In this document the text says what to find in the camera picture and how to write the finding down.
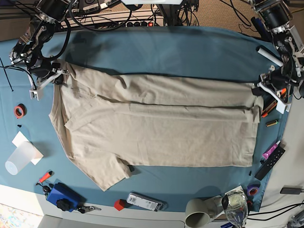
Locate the small battery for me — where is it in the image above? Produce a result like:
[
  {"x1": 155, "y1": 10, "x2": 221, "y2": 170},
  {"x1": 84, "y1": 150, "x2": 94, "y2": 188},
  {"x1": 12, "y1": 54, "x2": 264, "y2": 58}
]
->
[{"x1": 266, "y1": 119, "x2": 279, "y2": 127}]

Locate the red cube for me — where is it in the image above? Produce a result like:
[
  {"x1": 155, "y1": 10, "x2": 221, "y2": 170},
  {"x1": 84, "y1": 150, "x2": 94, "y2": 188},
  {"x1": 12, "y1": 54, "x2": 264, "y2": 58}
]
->
[{"x1": 114, "y1": 199, "x2": 126, "y2": 211}]

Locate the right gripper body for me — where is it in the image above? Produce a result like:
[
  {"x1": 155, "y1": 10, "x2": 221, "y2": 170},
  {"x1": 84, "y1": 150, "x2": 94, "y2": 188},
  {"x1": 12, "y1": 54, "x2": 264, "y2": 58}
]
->
[{"x1": 29, "y1": 62, "x2": 69, "y2": 100}]

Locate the purple tape roll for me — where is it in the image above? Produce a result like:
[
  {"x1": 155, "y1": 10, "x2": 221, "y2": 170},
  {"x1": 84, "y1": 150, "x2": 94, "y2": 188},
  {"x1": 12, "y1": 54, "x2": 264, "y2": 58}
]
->
[{"x1": 247, "y1": 184, "x2": 260, "y2": 196}]

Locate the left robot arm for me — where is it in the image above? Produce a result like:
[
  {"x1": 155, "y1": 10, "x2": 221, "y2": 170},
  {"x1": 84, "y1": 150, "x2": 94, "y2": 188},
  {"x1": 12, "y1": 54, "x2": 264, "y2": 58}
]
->
[{"x1": 249, "y1": 0, "x2": 304, "y2": 114}]

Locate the white paper card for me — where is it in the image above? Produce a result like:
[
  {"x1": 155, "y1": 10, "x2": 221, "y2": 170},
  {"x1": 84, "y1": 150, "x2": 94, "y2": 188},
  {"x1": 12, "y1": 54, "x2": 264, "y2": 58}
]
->
[{"x1": 12, "y1": 131, "x2": 44, "y2": 165}]

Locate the black cable tie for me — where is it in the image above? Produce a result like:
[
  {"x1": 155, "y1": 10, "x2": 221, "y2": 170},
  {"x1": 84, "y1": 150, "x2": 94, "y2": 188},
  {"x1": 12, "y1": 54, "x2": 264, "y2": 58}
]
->
[{"x1": 0, "y1": 58, "x2": 14, "y2": 92}]

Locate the beige T-shirt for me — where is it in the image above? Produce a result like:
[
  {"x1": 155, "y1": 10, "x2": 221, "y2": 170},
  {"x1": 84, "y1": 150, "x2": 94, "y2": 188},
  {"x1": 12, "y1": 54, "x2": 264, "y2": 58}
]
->
[{"x1": 49, "y1": 60, "x2": 264, "y2": 191}]

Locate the black computer mouse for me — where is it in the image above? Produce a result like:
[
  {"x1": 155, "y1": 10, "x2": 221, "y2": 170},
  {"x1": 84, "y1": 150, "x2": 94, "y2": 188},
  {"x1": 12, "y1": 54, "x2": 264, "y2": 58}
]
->
[{"x1": 299, "y1": 81, "x2": 304, "y2": 98}]

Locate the red tape roll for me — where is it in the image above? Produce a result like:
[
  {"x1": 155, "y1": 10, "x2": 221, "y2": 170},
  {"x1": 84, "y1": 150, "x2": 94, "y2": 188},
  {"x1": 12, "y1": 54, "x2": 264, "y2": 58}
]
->
[{"x1": 14, "y1": 104, "x2": 27, "y2": 119}]

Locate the white paper roll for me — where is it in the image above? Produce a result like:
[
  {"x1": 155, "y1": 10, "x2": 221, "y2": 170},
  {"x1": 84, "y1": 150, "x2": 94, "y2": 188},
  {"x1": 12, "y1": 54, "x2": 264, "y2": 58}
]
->
[{"x1": 256, "y1": 46, "x2": 284, "y2": 67}]

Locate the black adapter on table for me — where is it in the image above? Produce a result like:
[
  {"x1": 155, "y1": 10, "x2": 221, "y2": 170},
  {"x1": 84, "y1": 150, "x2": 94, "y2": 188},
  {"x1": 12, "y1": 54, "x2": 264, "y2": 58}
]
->
[{"x1": 280, "y1": 186, "x2": 302, "y2": 195}]

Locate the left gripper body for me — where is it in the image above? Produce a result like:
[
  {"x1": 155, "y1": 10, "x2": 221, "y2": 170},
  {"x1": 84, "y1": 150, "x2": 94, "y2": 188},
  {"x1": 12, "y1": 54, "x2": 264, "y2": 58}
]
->
[{"x1": 252, "y1": 65, "x2": 294, "y2": 114}]

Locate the orange black utility knife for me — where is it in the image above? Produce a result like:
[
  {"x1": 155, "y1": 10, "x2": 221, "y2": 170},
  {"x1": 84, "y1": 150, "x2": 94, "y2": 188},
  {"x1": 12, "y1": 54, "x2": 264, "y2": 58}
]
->
[{"x1": 261, "y1": 88, "x2": 287, "y2": 118}]

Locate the blue box with knob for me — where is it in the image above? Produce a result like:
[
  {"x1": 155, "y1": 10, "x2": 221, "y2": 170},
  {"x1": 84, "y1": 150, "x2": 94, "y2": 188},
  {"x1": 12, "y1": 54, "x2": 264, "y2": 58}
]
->
[{"x1": 47, "y1": 182, "x2": 83, "y2": 212}]

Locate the purple glue tube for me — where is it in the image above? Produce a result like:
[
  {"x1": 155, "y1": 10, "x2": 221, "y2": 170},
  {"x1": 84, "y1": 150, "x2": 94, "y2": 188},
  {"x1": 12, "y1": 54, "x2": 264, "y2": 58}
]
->
[{"x1": 262, "y1": 141, "x2": 281, "y2": 160}]

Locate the blue table cloth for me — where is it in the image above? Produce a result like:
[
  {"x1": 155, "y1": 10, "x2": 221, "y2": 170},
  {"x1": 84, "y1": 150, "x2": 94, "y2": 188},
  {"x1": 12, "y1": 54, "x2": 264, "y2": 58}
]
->
[{"x1": 0, "y1": 27, "x2": 288, "y2": 212}]

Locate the black power strip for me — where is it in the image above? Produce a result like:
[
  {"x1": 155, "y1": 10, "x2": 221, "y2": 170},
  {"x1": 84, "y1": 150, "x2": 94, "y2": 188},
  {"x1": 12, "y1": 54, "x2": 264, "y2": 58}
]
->
[{"x1": 116, "y1": 21, "x2": 155, "y2": 28}]

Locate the orange marker pen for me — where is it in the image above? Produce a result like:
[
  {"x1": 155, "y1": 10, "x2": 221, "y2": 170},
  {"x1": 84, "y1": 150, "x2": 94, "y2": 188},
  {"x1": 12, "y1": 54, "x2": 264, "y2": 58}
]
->
[{"x1": 36, "y1": 171, "x2": 53, "y2": 185}]

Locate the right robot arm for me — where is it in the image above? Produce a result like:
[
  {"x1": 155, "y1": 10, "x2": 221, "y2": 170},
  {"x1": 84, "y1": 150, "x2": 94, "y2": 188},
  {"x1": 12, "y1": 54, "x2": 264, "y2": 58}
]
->
[{"x1": 4, "y1": 0, "x2": 77, "y2": 100}]

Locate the black remote control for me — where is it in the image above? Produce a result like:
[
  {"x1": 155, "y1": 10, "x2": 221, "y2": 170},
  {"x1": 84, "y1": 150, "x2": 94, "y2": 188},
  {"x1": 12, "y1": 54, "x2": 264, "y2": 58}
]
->
[{"x1": 255, "y1": 145, "x2": 285, "y2": 181}]

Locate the translucent plastic cup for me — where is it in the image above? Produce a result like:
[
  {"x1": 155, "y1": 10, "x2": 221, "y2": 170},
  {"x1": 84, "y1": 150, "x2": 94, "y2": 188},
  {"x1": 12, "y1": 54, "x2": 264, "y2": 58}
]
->
[{"x1": 5, "y1": 141, "x2": 36, "y2": 175}]

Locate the beige ceramic mug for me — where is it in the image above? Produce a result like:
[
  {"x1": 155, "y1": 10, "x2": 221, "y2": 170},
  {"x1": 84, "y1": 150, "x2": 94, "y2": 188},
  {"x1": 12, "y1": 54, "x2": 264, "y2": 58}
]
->
[{"x1": 185, "y1": 198, "x2": 218, "y2": 228}]

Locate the clear wine glass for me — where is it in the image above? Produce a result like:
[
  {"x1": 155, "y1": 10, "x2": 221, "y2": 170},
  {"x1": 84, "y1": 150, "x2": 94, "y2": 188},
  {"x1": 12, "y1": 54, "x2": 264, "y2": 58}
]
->
[{"x1": 221, "y1": 190, "x2": 248, "y2": 228}]

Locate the clear plastic packaged item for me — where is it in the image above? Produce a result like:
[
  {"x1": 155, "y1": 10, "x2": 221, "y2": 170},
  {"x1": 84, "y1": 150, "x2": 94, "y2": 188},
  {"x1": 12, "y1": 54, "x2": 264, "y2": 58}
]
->
[{"x1": 126, "y1": 192, "x2": 167, "y2": 211}]

